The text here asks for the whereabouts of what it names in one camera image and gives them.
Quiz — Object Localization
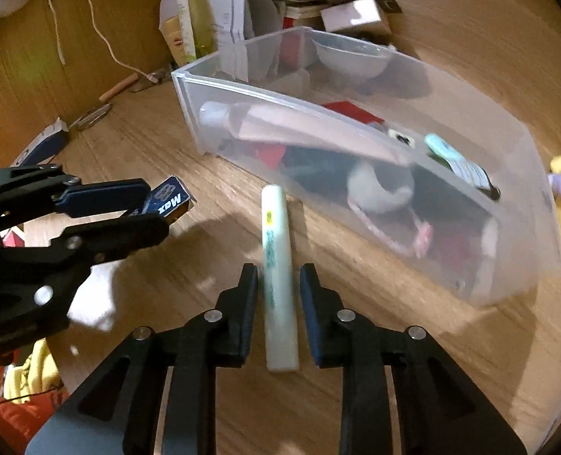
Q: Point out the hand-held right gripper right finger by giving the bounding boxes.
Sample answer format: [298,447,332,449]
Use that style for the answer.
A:
[300,263,528,455]

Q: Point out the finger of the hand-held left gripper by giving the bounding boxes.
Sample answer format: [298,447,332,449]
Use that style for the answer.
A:
[0,164,151,220]
[0,213,171,268]

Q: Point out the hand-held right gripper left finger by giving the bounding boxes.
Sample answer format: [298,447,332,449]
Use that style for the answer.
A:
[60,263,259,455]

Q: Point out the white marker pen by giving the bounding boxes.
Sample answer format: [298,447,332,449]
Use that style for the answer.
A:
[260,184,300,373]

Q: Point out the blue staple box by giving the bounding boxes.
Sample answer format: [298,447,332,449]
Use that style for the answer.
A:
[143,176,196,221]

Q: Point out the dark spray bottle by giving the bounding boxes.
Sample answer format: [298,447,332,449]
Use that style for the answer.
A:
[444,152,502,202]

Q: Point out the clear plastic storage bin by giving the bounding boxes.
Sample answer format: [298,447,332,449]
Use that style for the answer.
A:
[170,26,561,309]

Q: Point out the yellow cloth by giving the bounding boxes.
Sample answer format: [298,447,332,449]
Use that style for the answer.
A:
[3,339,63,406]

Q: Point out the white pink cloth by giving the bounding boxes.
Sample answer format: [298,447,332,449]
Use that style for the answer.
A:
[66,263,120,333]

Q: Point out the blue white carton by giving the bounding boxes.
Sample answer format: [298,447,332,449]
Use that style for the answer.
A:
[10,118,71,168]

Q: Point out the clear oval lens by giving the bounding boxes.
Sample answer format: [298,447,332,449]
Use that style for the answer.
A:
[131,69,170,94]
[69,102,113,131]

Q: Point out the wooden stick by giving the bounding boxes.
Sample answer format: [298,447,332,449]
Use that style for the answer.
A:
[98,73,140,103]

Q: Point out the red cloth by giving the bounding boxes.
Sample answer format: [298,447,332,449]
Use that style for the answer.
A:
[0,360,70,453]

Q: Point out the black cloth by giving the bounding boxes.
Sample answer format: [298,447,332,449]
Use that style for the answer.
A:
[280,146,490,247]

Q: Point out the beige cosmetic tube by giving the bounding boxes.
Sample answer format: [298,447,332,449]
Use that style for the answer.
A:
[164,14,189,67]

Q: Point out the white tube green print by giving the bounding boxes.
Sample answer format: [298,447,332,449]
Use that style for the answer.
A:
[173,0,198,64]

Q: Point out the beige pink large tube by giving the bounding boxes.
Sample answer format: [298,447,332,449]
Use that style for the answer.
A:
[199,101,414,166]

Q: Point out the black white small card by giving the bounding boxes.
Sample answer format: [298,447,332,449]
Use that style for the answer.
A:
[387,128,416,146]

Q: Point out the yellow spray bottle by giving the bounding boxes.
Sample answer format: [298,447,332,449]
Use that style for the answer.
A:
[175,0,217,58]

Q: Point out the red flat box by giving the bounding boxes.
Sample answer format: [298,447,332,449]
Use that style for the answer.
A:
[322,99,385,127]

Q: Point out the teal plastic piece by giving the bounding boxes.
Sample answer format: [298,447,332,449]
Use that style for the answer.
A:
[424,133,466,164]

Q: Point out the white folded paper sheets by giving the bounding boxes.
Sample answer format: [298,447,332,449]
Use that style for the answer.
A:
[159,0,281,81]

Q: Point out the red white package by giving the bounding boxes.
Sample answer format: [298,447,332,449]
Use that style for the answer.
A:
[280,7,324,69]

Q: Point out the clear plastic bowl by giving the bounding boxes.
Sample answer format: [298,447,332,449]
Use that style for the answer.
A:
[313,38,391,84]

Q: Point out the white brown cardboard box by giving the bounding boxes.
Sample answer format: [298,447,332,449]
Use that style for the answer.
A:
[319,0,402,34]

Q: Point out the pink white cord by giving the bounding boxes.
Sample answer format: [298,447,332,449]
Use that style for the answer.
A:
[349,201,435,259]

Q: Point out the white charging cable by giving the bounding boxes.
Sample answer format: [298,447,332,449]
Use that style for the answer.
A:
[46,0,67,65]
[74,0,167,81]

